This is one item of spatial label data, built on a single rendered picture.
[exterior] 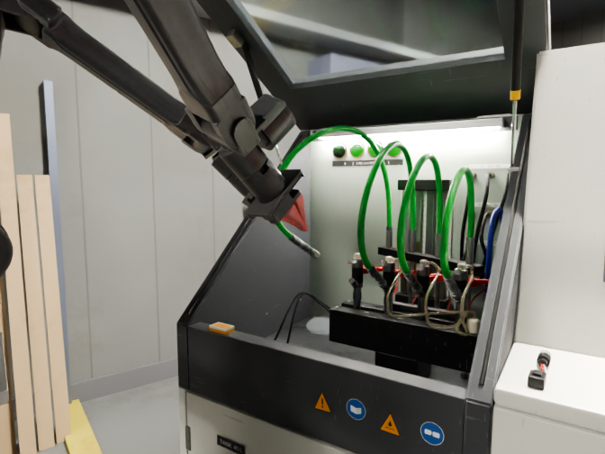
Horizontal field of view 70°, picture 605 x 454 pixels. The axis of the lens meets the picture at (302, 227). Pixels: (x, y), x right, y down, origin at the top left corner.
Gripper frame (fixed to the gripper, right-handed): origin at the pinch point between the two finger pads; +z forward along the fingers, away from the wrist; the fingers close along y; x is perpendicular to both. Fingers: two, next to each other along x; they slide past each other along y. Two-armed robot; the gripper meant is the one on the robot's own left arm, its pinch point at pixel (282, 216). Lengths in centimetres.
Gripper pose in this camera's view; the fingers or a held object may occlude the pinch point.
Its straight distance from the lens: 98.6
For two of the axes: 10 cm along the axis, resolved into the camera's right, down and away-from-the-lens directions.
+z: 7.1, 7.0, 1.1
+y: -2.6, 1.0, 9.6
